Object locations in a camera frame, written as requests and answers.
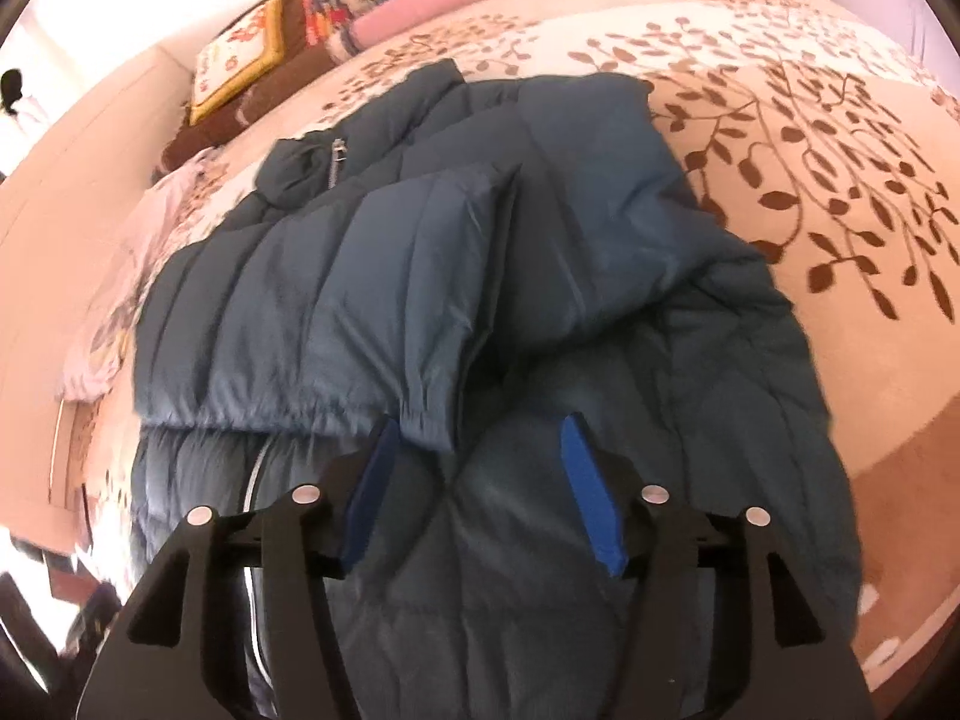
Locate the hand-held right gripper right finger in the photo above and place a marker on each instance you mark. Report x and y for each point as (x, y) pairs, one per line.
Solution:
(592, 495)

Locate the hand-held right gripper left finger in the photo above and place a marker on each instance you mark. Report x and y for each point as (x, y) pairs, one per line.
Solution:
(371, 495)

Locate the dark blue puffer jacket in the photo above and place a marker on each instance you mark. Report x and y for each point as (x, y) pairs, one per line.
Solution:
(450, 277)

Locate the pale floral pillow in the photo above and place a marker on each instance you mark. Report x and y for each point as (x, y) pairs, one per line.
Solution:
(112, 315)

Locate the yellow embroidered cushion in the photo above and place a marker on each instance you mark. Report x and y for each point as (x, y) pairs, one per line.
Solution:
(232, 60)

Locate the beige leaf print blanket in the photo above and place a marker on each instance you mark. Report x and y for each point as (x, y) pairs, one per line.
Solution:
(825, 165)

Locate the brown folded blanket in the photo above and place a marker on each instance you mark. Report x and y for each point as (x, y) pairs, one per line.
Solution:
(217, 136)

